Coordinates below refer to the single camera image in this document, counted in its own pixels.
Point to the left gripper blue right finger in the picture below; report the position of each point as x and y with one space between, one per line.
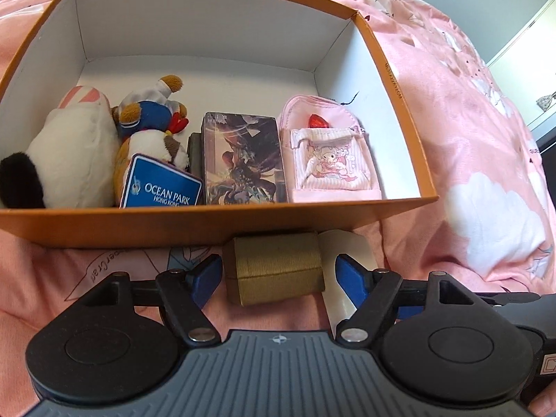
374 293

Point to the white glasses case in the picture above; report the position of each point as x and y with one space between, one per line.
344 256

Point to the sailor plush with blue tag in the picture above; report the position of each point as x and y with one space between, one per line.
151 166

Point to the orange cardboard box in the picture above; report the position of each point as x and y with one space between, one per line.
244 56

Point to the white wardrobe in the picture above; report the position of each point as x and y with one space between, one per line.
525 71

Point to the illustrated card deck box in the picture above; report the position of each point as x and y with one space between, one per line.
242 159

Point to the person's right hand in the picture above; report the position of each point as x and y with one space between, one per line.
545 403

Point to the gold jewelry box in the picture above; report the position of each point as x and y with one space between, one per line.
265 269

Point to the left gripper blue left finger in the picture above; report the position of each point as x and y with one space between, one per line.
183 294

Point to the white cat plush toy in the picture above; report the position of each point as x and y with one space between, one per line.
70 162

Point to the pink patterned bed duvet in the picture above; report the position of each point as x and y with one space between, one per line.
493 227

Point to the pink mini backpack pouch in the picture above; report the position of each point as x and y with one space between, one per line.
325 153

